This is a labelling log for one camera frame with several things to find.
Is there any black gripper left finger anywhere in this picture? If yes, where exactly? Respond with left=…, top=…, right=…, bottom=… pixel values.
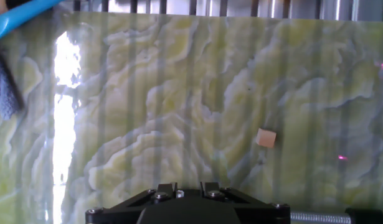
left=85, top=182, right=179, bottom=224

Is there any green marble pattern mat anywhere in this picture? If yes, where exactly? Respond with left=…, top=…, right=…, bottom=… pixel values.
left=0, top=9, right=383, bottom=224

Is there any blue plastic tool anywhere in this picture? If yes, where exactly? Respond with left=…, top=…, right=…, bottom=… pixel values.
left=0, top=0, right=65, bottom=45

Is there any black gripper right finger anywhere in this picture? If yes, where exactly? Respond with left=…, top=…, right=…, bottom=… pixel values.
left=199, top=181, right=291, bottom=224

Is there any black C-clamp with steel screw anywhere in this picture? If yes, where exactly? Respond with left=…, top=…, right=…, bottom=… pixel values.
left=290, top=207, right=383, bottom=224

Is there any small wooden cube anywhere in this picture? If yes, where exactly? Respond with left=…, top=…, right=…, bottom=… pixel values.
left=255, top=128, right=277, bottom=149

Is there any blue cloth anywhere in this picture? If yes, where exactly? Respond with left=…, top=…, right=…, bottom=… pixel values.
left=0, top=55, right=24, bottom=121

